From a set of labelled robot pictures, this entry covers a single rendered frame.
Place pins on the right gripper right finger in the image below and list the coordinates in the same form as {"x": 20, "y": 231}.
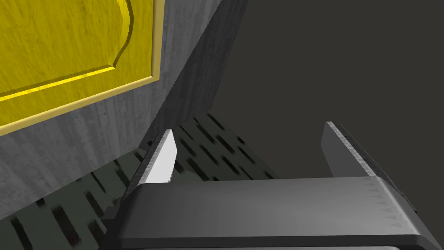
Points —
{"x": 347, "y": 154}

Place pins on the yellow wooden door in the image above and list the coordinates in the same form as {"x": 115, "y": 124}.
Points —
{"x": 62, "y": 52}

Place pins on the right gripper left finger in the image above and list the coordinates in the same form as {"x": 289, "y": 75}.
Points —
{"x": 160, "y": 163}

